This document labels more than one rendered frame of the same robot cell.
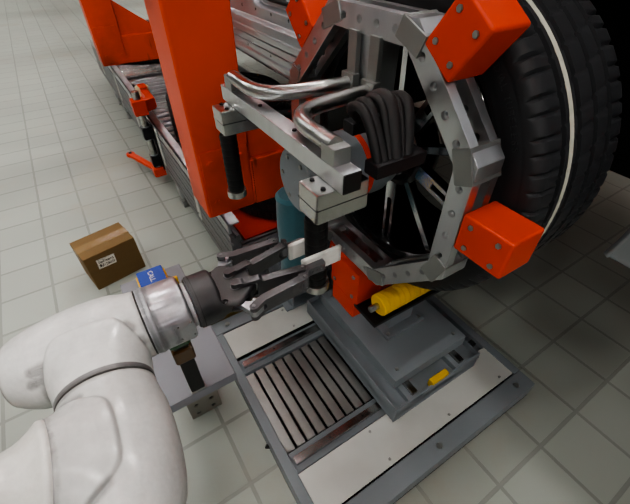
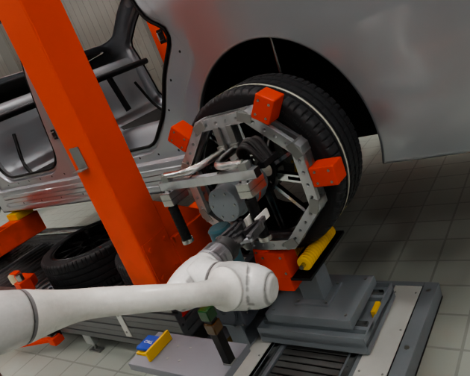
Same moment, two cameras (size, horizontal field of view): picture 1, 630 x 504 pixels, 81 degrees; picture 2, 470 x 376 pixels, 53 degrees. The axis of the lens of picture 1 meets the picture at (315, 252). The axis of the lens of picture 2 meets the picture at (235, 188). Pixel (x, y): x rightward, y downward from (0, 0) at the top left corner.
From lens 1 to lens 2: 0.97 m
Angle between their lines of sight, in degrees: 28
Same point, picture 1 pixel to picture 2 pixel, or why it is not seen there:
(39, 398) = not seen: hidden behind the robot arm
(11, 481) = (220, 276)
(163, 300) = (214, 246)
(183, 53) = (117, 187)
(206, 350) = not seen: hidden behind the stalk
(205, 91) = (133, 204)
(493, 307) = (388, 266)
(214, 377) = (236, 353)
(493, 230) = (321, 165)
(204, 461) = not seen: outside the picture
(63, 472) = (233, 268)
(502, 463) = (455, 338)
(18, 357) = (179, 279)
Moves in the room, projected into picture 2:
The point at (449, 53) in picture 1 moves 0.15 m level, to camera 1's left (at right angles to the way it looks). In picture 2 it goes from (262, 115) to (222, 133)
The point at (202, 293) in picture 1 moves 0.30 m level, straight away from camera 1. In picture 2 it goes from (225, 240) to (162, 236)
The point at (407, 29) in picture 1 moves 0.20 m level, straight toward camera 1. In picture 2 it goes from (241, 116) to (254, 123)
